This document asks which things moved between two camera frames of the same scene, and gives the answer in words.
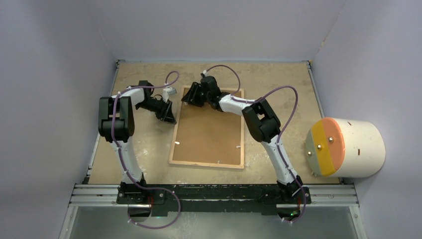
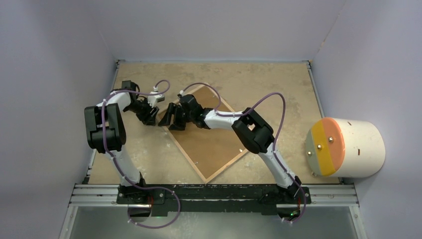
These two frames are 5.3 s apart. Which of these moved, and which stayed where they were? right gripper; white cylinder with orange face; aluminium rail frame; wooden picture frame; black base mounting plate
Moved: wooden picture frame; right gripper
Stayed: white cylinder with orange face; aluminium rail frame; black base mounting plate
